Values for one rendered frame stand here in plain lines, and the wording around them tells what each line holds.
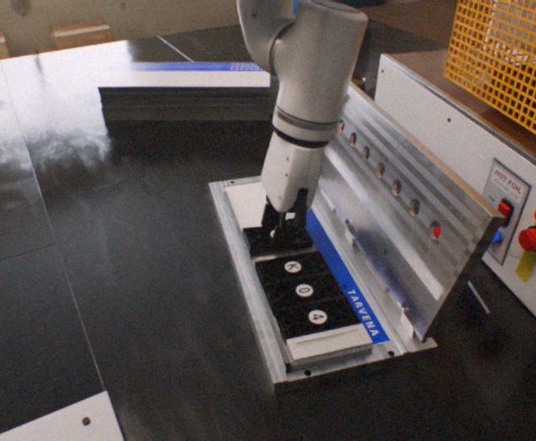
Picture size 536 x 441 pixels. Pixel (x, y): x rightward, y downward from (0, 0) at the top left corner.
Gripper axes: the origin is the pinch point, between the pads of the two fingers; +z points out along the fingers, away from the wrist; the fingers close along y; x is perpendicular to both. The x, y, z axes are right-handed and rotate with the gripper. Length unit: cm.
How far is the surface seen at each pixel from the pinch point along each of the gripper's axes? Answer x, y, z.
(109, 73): -24, -63, 0
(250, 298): -6.0, 10.7, 4.2
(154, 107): -14, -55, 5
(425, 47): 78, -92, -11
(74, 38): -45, -310, 60
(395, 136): 11.3, 4.2, -17.6
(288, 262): 0.2, 6.2, 1.9
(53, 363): -30.5, 13.1, 11.7
